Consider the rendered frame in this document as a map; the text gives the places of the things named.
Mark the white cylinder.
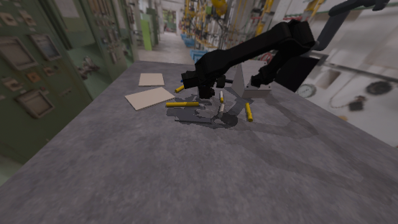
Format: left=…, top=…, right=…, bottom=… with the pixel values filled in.
left=218, top=104, right=224, bottom=118

